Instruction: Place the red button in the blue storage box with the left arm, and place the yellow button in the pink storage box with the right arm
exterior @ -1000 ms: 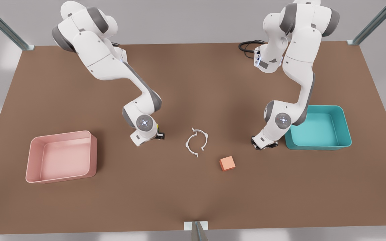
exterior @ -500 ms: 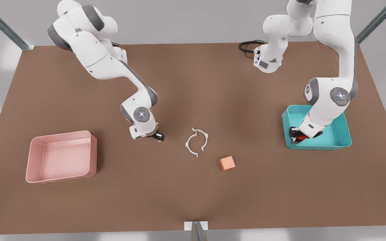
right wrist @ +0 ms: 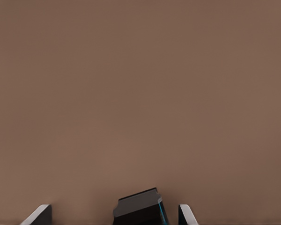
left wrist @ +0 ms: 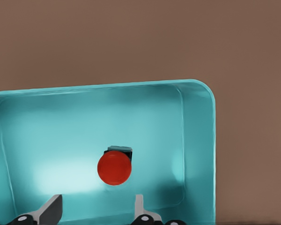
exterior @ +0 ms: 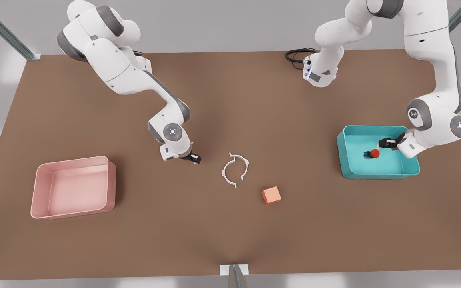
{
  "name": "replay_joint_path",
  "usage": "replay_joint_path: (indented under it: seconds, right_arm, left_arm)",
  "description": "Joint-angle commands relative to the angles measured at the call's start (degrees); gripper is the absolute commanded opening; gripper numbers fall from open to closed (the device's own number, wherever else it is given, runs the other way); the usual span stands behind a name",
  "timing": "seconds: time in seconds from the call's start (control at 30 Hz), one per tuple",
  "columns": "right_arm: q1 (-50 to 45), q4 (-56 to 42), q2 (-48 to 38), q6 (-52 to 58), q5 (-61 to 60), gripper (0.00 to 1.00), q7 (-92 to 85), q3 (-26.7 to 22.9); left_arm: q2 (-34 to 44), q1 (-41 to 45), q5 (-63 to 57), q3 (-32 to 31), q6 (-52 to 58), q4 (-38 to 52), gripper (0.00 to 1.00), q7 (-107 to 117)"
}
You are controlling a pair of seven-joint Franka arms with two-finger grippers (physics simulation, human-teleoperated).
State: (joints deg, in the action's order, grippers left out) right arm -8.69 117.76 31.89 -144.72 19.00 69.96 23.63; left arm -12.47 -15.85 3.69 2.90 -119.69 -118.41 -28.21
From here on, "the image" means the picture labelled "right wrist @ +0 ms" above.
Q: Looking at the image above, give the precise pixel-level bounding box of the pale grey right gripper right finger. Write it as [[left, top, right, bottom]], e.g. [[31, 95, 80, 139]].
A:
[[178, 203, 200, 225]]

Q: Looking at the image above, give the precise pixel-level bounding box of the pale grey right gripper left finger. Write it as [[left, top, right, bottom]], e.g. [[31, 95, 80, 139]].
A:
[[19, 204, 53, 225]]

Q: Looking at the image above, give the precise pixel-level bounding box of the yellow button with black base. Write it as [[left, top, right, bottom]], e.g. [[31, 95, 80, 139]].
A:
[[112, 187, 170, 225]]

